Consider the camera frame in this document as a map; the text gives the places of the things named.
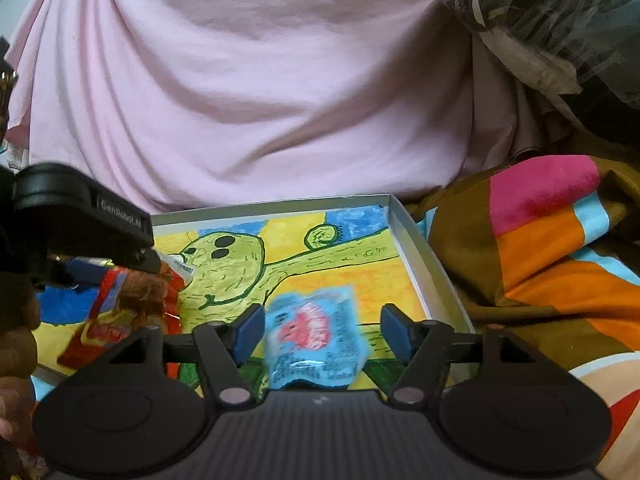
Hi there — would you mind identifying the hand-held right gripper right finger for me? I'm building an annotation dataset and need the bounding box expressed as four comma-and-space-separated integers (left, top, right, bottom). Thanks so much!
377, 304, 540, 407

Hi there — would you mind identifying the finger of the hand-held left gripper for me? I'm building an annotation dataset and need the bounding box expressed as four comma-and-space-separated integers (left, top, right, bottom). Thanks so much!
47, 255, 111, 288

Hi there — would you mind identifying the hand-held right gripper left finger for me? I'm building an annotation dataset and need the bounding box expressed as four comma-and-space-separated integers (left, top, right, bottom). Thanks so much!
95, 302, 267, 407

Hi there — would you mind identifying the light blue snack packet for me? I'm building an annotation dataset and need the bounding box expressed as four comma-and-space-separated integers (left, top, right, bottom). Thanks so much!
262, 284, 372, 392

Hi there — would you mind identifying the grey shallow cardboard box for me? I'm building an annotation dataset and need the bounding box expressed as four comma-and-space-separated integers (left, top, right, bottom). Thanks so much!
30, 192, 477, 397

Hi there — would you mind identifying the red snack packet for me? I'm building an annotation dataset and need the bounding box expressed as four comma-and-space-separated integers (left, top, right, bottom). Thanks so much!
57, 265, 183, 382

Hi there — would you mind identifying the person's left hand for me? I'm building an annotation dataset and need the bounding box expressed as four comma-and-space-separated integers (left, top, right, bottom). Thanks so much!
0, 280, 43, 443

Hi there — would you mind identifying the colourful patchwork blanket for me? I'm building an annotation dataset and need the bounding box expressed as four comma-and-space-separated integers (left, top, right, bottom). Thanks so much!
405, 130, 640, 480

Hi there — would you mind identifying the clear printed plastic bag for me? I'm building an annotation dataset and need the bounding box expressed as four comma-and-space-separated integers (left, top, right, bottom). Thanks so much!
395, 0, 640, 113

